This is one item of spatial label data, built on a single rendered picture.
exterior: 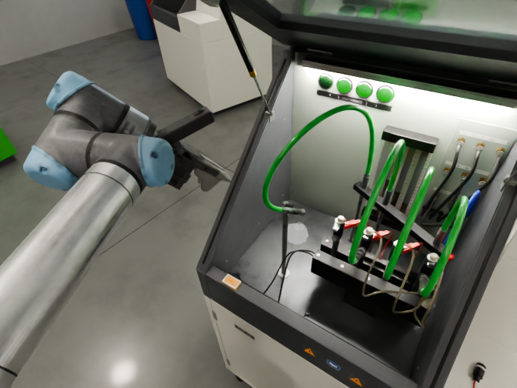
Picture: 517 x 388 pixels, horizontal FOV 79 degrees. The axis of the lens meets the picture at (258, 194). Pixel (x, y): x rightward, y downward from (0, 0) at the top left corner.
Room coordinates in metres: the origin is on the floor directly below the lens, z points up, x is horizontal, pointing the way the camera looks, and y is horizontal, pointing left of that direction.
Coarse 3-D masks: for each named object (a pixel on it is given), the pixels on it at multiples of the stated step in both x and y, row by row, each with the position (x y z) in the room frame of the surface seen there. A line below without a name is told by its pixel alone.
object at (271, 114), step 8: (224, 0) 0.75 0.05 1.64; (224, 8) 0.75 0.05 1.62; (224, 16) 0.76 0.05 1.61; (232, 16) 0.77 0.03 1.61; (232, 24) 0.76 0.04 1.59; (232, 32) 0.77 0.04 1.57; (240, 40) 0.78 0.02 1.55; (240, 48) 0.78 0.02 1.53; (248, 56) 0.80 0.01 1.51; (248, 64) 0.80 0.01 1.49; (248, 72) 0.81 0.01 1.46; (256, 72) 0.82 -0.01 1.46; (256, 80) 0.82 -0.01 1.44; (264, 96) 0.85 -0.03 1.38; (272, 112) 0.87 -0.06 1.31; (272, 120) 0.87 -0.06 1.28
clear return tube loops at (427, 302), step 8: (376, 232) 0.52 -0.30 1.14; (376, 256) 0.47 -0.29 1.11; (368, 272) 0.43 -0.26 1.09; (408, 272) 0.42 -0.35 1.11; (440, 280) 0.39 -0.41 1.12; (400, 288) 0.38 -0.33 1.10; (424, 304) 0.39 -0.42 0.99; (432, 304) 0.34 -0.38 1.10; (400, 312) 0.37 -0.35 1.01; (408, 312) 0.37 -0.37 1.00; (416, 320) 0.35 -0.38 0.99; (424, 320) 0.33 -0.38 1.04; (424, 328) 0.32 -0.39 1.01
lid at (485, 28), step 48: (240, 0) 0.74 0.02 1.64; (288, 0) 0.70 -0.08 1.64; (336, 0) 0.62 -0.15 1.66; (384, 0) 0.56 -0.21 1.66; (432, 0) 0.51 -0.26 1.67; (480, 0) 0.46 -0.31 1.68; (336, 48) 0.88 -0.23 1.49; (384, 48) 0.74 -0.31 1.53; (432, 48) 0.65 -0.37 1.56; (480, 48) 0.61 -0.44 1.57
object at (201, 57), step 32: (160, 0) 4.37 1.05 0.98; (192, 0) 3.78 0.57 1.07; (160, 32) 4.21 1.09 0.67; (192, 32) 3.40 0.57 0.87; (224, 32) 3.39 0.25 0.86; (256, 32) 3.60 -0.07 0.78; (192, 64) 3.52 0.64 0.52; (224, 64) 3.37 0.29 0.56; (256, 64) 3.59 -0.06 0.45; (192, 96) 3.67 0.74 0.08; (224, 96) 3.34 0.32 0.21; (256, 96) 3.58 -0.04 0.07
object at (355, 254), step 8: (400, 144) 0.57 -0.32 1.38; (392, 152) 0.54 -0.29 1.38; (400, 152) 0.63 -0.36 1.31; (392, 160) 0.52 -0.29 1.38; (400, 160) 0.64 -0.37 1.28; (384, 168) 0.50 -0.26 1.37; (384, 176) 0.49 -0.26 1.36; (392, 176) 0.66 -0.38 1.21; (376, 184) 0.48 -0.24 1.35; (392, 184) 0.66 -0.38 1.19; (376, 192) 0.46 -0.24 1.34; (384, 200) 0.66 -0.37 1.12; (368, 208) 0.44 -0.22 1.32; (368, 216) 0.43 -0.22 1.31; (360, 224) 0.43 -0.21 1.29; (360, 232) 0.41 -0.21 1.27; (352, 248) 0.41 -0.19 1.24; (360, 248) 0.51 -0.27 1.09; (352, 256) 0.40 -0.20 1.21; (360, 256) 0.46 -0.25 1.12; (352, 264) 0.42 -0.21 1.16
